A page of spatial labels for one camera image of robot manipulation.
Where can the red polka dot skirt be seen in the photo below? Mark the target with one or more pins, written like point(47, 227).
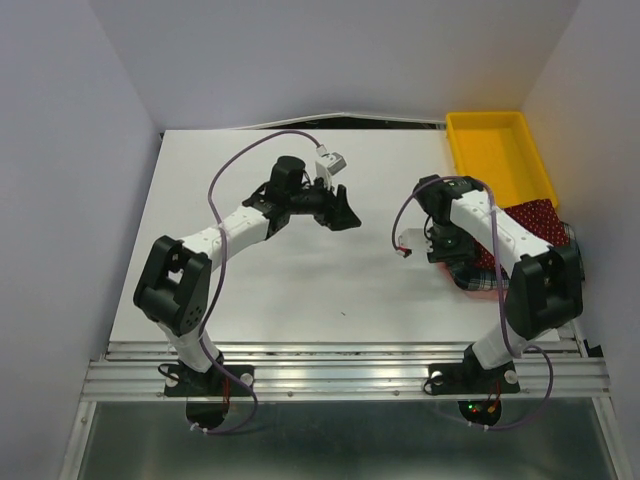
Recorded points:
point(541, 219)

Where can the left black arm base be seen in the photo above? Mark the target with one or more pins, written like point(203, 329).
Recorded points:
point(209, 395)

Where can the aluminium rail frame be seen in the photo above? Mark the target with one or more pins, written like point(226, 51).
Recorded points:
point(345, 411)

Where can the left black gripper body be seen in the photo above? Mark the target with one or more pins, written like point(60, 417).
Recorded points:
point(312, 200)

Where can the pink skirt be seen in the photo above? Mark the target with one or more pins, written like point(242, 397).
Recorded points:
point(482, 295)

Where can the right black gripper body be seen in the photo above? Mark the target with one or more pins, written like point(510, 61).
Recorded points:
point(449, 241)

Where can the plaid skirt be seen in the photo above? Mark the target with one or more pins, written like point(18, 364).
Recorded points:
point(472, 278)

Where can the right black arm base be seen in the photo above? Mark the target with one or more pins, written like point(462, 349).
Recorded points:
point(480, 390)

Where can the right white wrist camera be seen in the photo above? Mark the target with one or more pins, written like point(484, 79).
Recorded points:
point(413, 241)

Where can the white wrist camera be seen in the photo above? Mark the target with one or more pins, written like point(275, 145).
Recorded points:
point(328, 165)
point(413, 241)

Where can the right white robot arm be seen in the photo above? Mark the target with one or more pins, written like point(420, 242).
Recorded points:
point(539, 284)

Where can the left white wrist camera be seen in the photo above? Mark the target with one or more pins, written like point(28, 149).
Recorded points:
point(328, 165)

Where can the yellow plastic bin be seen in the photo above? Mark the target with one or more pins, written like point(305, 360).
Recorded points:
point(498, 149)

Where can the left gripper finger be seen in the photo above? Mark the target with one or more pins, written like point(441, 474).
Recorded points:
point(341, 201)
point(337, 220)

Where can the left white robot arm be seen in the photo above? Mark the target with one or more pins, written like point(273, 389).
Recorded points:
point(173, 290)

